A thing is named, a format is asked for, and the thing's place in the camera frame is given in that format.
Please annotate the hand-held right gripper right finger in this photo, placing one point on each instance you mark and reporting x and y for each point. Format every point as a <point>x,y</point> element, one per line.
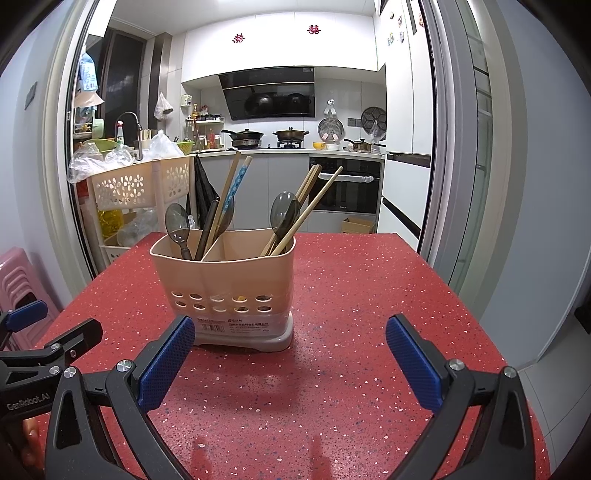
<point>413,360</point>

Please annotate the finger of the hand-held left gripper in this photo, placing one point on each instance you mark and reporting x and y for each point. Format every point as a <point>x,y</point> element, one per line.
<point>78,337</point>
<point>27,316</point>

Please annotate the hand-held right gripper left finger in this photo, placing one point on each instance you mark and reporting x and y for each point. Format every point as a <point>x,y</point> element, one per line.
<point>166,364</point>

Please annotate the beige plastic utensil holder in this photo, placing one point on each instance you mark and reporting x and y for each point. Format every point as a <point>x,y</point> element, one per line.
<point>240,277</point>

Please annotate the blue patterned chopstick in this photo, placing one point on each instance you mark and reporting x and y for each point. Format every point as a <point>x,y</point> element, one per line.
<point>239,177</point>

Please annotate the person's left hand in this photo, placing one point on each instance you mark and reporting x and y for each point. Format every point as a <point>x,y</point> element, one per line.
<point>32,438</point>

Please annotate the pink plastic stool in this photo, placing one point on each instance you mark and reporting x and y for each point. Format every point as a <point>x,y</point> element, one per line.
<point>18,277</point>

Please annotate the yellow cooking oil bottle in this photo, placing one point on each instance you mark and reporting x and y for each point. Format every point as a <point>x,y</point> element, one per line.
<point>110,224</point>

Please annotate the crumpled clear plastic bag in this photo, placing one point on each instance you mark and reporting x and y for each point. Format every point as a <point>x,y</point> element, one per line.
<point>138,228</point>

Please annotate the cardboard box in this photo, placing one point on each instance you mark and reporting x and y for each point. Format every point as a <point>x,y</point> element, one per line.
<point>358,226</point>

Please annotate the pile of clear plastic bags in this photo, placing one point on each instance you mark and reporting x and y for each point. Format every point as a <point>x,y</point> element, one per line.
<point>87,161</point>

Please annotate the black built-in oven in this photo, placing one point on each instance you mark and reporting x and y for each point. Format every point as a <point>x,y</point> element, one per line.
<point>355,194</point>

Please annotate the black folded umbrella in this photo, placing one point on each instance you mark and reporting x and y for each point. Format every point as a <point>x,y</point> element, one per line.
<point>201,189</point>

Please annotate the green colander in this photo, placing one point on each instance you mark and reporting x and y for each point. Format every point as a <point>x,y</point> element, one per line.
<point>99,146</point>

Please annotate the beige perforated storage cart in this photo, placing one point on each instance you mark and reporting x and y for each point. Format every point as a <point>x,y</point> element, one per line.
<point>171,173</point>

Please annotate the grey sliding door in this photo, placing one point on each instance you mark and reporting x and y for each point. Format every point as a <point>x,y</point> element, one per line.
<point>452,161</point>

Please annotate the white spray bottle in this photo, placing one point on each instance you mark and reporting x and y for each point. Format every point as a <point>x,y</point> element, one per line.
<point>120,134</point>

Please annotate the small steel pot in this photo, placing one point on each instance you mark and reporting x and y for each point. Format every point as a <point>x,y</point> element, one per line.
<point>362,146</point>

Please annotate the black kitchen faucet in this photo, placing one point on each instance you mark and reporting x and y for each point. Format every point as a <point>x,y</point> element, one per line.
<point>134,117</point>

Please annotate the condiment rack with bottles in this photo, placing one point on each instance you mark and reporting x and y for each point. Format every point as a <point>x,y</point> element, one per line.
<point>205,134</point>

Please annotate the gas stove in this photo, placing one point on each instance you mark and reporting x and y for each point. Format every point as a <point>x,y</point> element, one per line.
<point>268,146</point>

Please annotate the black wok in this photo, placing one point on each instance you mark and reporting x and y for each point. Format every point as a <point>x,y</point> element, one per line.
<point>242,136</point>

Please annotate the hanging white plastic bag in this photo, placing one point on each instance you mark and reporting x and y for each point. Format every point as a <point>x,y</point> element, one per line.
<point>162,108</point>

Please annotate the round metal steamer rack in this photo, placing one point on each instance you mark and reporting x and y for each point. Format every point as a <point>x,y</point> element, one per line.
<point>330,129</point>

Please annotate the round dark divided tray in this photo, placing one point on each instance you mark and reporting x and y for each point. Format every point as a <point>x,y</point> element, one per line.
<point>373,117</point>

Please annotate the light blue hanging packet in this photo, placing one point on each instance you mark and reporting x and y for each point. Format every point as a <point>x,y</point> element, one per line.
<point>90,74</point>

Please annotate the lidded brown wok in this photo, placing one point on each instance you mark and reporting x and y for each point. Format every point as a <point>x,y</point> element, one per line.
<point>291,134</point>

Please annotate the white refrigerator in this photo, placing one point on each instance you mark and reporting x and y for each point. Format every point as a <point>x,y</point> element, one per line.
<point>401,92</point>

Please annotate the black range hood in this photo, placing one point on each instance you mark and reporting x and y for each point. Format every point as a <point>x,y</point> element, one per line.
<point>272,99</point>

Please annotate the red paper decoration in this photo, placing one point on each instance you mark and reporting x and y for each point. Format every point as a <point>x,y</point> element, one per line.
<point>313,29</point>
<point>238,38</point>

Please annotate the grey wall switch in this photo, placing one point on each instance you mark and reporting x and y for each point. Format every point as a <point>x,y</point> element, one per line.
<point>31,92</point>

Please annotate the white wall cabinet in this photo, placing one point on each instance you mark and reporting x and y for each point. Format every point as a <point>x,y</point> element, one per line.
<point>277,50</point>

